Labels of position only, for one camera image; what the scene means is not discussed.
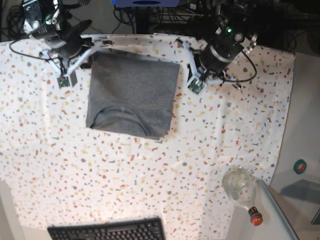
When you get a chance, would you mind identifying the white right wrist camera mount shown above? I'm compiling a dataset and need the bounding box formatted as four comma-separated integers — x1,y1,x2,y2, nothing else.
41,34,113,89

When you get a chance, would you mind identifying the grey t-shirt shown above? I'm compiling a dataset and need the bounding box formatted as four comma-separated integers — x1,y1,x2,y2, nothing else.
86,52,180,140

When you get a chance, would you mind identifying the terrazzo patterned tablecloth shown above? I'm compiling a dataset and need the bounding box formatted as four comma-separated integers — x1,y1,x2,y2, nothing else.
0,34,295,240

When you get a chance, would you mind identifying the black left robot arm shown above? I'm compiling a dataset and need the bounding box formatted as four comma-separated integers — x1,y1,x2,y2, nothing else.
188,7,258,76

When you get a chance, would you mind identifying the black computer keyboard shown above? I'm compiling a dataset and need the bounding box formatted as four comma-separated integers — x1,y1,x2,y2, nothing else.
47,217,166,240

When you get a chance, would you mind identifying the green tape roll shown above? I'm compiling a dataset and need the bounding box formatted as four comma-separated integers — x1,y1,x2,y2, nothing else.
293,159,307,175

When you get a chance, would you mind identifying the clear bottle with orange cap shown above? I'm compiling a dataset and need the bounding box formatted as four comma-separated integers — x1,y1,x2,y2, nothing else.
222,165,263,227

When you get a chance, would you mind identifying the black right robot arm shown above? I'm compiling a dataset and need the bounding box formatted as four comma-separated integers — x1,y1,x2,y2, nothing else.
22,0,92,59

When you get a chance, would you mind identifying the blue box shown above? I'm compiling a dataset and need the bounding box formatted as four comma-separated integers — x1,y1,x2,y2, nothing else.
111,0,189,8

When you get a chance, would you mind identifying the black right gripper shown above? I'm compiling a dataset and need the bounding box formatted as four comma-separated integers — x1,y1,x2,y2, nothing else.
44,23,87,59

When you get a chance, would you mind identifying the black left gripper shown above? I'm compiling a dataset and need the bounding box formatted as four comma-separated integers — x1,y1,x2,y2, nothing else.
199,41,244,74

